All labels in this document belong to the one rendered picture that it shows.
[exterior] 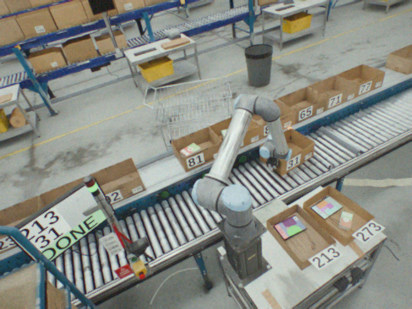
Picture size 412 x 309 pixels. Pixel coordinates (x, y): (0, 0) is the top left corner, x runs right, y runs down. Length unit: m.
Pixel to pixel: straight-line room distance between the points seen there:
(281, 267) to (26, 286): 1.46
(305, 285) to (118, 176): 1.73
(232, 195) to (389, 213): 2.26
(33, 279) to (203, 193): 0.85
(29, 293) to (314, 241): 1.68
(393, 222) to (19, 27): 6.42
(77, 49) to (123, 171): 3.99
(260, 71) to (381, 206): 3.05
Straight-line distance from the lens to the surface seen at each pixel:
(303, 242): 2.12
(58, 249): 1.82
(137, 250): 1.86
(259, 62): 5.23
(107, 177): 2.63
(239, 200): 1.44
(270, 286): 1.97
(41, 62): 6.32
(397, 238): 3.29
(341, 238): 2.14
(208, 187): 1.54
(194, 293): 2.82
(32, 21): 6.40
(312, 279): 2.01
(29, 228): 1.69
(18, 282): 1.18
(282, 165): 2.45
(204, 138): 2.71
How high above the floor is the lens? 2.55
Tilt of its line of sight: 40 degrees down
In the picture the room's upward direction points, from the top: 11 degrees counter-clockwise
